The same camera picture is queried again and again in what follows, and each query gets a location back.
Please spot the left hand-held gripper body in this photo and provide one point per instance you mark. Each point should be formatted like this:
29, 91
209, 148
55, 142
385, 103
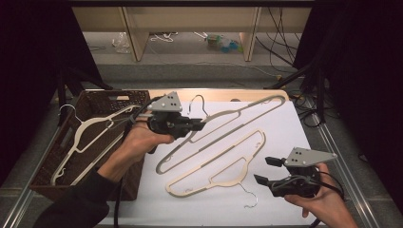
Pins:
166, 104

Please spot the beige wooden shelf unit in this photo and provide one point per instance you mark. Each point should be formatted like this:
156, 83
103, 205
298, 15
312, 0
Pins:
190, 19

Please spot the person's right hand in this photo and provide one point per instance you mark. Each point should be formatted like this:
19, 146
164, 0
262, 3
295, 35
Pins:
326, 202

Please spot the white table mat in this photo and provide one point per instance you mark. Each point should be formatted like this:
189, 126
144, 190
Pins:
285, 133

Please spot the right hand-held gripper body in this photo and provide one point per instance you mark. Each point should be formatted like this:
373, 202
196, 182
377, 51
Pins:
304, 158

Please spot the black curtain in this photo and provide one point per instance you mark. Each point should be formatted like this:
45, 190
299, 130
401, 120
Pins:
364, 79
31, 63

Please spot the green and blue plastic items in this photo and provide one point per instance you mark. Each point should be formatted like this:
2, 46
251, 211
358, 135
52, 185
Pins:
223, 42

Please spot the beige plastic clothes hanger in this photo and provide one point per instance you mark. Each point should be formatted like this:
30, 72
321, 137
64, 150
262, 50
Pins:
228, 184
221, 136
92, 122

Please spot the black stand legs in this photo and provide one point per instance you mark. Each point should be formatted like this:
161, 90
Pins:
92, 80
291, 77

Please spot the brown wicker basket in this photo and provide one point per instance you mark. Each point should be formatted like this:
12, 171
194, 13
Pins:
104, 98

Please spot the metal frame rail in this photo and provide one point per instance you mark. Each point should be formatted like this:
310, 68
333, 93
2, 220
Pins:
19, 205
329, 143

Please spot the clear plastic bag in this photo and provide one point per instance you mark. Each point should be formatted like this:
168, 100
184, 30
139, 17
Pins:
122, 44

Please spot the person's left hand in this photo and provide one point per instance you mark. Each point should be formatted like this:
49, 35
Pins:
139, 142

